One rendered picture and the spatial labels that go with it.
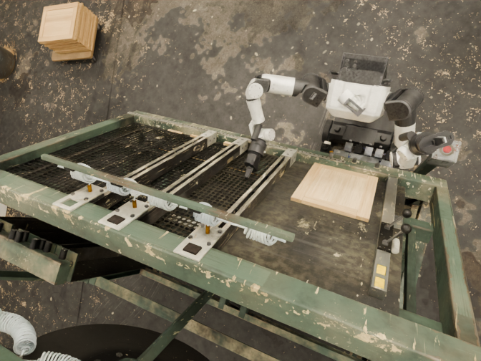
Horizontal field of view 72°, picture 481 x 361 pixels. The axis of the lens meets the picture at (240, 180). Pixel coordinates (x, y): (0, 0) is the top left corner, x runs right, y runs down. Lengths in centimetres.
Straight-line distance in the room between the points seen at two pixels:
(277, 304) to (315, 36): 277
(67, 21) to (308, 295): 392
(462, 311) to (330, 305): 44
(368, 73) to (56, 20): 360
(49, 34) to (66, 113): 87
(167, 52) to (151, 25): 42
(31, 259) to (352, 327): 137
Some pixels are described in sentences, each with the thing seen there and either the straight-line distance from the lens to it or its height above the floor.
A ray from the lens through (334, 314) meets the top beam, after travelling 102.
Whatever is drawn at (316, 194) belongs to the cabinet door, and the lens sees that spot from 173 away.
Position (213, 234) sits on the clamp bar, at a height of 183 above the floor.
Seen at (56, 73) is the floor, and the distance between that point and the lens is 488.
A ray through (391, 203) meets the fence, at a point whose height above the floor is 117.
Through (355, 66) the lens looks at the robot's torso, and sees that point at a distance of 169.
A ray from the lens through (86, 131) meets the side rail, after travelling 239.
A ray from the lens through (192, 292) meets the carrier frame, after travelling 314.
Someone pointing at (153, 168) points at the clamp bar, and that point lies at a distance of 176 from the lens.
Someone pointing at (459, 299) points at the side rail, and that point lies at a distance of 134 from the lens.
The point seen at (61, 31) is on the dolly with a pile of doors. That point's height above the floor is 40.
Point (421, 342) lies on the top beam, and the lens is 106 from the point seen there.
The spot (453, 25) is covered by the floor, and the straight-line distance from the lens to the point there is 345.
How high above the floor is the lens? 293
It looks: 69 degrees down
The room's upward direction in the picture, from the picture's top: 68 degrees counter-clockwise
